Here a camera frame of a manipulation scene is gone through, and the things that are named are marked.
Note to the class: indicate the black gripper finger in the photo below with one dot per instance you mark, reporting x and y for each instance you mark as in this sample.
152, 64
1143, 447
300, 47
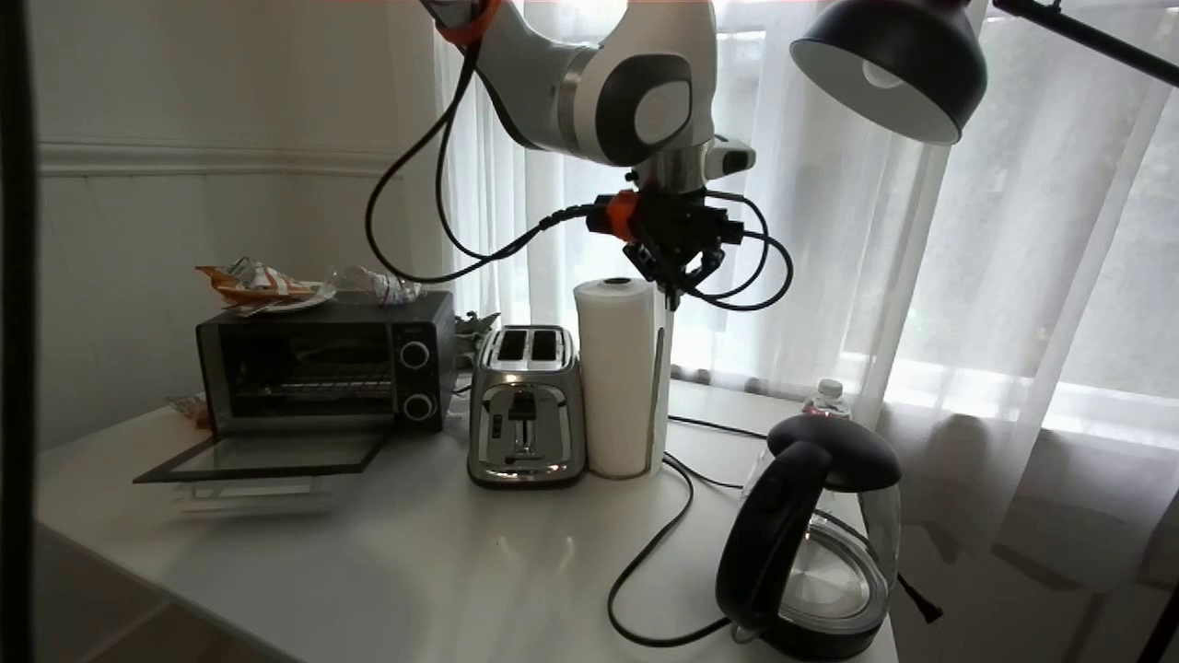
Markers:
701, 272
658, 279

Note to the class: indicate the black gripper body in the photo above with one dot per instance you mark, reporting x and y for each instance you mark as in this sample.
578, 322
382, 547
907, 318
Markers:
675, 221

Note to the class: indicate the white paper towel roll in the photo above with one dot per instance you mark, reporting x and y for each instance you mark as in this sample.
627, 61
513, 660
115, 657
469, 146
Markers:
623, 379

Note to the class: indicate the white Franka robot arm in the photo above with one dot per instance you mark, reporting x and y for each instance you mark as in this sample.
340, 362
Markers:
589, 77

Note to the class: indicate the white sheer curtain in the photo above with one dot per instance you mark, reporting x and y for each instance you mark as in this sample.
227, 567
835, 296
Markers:
861, 271

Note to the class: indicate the small clear bottle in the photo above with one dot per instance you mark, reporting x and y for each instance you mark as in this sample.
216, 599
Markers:
828, 394

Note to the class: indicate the silver two-slot toaster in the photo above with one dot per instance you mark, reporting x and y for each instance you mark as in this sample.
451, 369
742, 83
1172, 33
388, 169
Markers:
524, 410

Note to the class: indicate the small green plant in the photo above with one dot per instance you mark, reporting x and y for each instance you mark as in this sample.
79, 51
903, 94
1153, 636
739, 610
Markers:
474, 326

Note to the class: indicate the black desk lamp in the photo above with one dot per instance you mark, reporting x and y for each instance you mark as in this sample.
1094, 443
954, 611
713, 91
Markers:
888, 55

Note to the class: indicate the crumpled clear plastic wrap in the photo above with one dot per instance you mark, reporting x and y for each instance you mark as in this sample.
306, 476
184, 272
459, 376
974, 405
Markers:
376, 285

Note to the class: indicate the black glass electric kettle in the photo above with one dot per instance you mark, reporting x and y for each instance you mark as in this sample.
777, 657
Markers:
796, 538

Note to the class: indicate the black toaster oven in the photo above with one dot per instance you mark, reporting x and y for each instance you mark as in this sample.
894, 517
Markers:
325, 369

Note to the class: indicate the plate with wrapped bread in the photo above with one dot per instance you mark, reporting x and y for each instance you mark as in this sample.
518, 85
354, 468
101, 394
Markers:
259, 285

